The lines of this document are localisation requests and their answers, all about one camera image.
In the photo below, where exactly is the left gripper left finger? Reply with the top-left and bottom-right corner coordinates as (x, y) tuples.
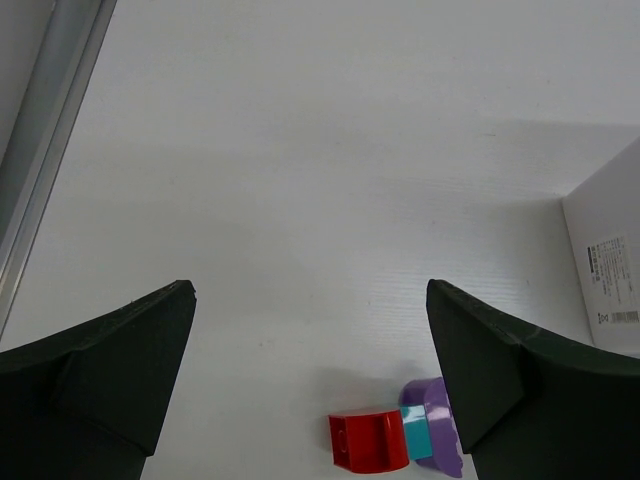
(1, 280), (196, 479)

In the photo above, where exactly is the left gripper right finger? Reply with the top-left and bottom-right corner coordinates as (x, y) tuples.
(426, 279), (639, 479)

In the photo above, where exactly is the purple flower lego piece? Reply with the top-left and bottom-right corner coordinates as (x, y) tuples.
(399, 377), (463, 479)

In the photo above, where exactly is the red cylinder lego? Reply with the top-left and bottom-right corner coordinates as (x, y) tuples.
(327, 407), (410, 475)

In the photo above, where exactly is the teal lego between red purple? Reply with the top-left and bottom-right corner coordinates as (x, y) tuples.
(400, 405), (433, 461)

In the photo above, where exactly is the left white compartment tray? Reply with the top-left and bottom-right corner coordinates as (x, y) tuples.
(562, 140), (639, 357)

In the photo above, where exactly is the left side metal rail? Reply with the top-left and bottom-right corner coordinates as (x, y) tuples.
(1, 1), (117, 328)

